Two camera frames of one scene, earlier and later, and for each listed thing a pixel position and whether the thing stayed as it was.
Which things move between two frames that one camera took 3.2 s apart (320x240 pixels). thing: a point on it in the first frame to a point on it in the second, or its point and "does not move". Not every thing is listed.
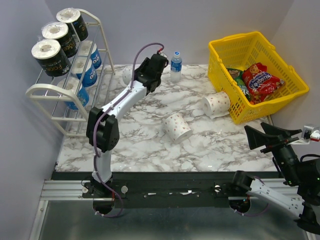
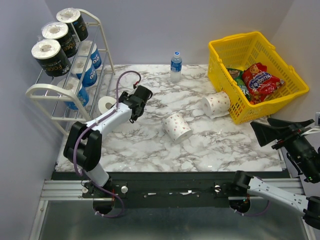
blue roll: (71, 84) does not move
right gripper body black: (285, 156) to (300, 149)
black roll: (60, 32) does not move
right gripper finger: (272, 130) to (295, 125)
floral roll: (127, 74) to (105, 103)
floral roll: (216, 104) does not move
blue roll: (78, 65) does not move
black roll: (48, 53) does not move
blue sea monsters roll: (84, 51) does not move
